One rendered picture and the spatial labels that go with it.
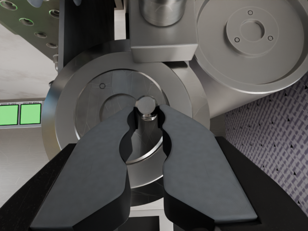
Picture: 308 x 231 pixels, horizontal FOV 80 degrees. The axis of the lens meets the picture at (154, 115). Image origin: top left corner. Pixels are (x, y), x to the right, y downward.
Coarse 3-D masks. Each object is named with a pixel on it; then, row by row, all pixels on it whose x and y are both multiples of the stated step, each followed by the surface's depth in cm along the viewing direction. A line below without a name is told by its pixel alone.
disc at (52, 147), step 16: (96, 48) 17; (112, 48) 17; (128, 48) 17; (80, 64) 17; (176, 64) 17; (64, 80) 17; (192, 80) 17; (48, 96) 16; (192, 96) 16; (48, 112) 16; (208, 112) 16; (48, 128) 16; (208, 128) 16; (48, 144) 16; (160, 144) 16; (144, 192) 15; (160, 192) 15
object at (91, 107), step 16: (96, 80) 15; (112, 80) 14; (128, 80) 14; (144, 80) 14; (80, 96) 14; (96, 96) 14; (112, 96) 15; (128, 96) 15; (160, 96) 14; (80, 112) 14; (96, 112) 14; (112, 112) 14; (80, 128) 14; (144, 128) 14; (144, 144) 14; (128, 160) 14
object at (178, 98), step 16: (96, 64) 16; (112, 64) 16; (128, 64) 16; (144, 64) 16; (160, 64) 16; (80, 80) 16; (160, 80) 16; (176, 80) 16; (64, 96) 16; (176, 96) 15; (64, 112) 15; (192, 112) 15; (64, 128) 15; (64, 144) 15; (144, 160) 15; (160, 160) 15; (144, 176) 15; (160, 176) 15
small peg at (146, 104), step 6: (144, 96) 11; (150, 96) 12; (138, 102) 11; (144, 102) 11; (150, 102) 11; (156, 102) 11; (138, 108) 11; (144, 108) 11; (150, 108) 11; (156, 108) 11; (138, 114) 12; (144, 114) 11; (150, 114) 11; (156, 114) 13; (144, 120) 14; (150, 120) 14
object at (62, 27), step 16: (64, 0) 18; (96, 0) 30; (64, 16) 18; (80, 16) 22; (96, 16) 29; (64, 32) 18; (80, 32) 22; (96, 32) 29; (112, 32) 41; (64, 48) 18; (80, 48) 22; (64, 64) 18
